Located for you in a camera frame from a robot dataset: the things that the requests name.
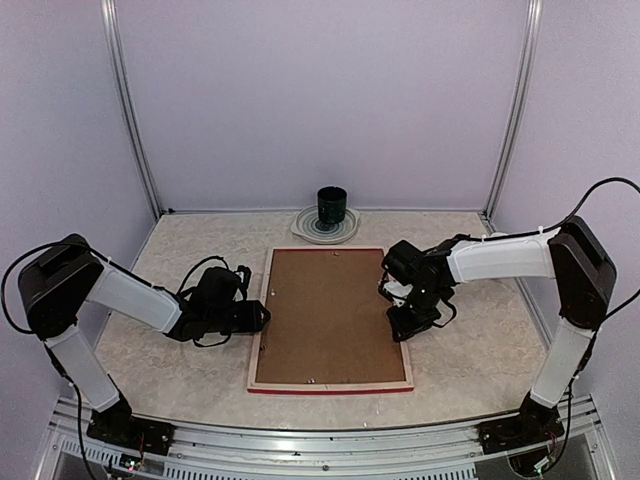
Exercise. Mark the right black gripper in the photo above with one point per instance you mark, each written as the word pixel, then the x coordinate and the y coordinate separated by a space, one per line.
pixel 406 328

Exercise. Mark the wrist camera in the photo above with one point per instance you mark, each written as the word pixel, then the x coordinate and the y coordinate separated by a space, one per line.
pixel 244 273
pixel 394 292

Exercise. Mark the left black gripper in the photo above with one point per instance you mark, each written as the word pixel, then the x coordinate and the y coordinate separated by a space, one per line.
pixel 253 323

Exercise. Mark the red wooden picture frame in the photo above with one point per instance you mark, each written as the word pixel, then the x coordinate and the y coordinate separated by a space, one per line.
pixel 255 360

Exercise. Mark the aluminium corner post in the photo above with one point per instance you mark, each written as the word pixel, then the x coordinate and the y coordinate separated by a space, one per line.
pixel 517 109
pixel 118 62

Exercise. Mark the left aluminium corner post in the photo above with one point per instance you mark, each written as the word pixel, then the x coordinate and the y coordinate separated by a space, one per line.
pixel 118 62

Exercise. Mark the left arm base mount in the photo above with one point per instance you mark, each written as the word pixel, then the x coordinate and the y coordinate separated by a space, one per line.
pixel 117 425

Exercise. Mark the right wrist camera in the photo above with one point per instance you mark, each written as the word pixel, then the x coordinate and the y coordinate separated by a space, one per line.
pixel 394 292

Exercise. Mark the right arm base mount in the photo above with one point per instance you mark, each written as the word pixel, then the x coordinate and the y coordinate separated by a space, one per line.
pixel 533 424

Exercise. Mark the dark green cup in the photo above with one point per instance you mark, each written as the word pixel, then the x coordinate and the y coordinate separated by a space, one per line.
pixel 331 205

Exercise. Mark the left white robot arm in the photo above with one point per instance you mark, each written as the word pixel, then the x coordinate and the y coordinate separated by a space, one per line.
pixel 59 281

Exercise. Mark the right aluminium corner post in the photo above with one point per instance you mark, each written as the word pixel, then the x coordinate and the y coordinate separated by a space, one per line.
pixel 517 109

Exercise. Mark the brown cardboard backing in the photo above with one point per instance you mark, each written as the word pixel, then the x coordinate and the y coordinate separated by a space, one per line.
pixel 330 320

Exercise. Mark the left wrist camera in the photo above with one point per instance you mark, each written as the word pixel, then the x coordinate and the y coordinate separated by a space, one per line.
pixel 244 273

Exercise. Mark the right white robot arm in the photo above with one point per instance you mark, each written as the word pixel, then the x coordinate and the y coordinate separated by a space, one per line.
pixel 568 256

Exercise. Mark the aluminium front rail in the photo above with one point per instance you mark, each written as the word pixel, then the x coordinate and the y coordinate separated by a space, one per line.
pixel 450 450

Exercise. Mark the white striped ceramic plate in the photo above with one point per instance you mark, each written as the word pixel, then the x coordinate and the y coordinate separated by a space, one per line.
pixel 307 226

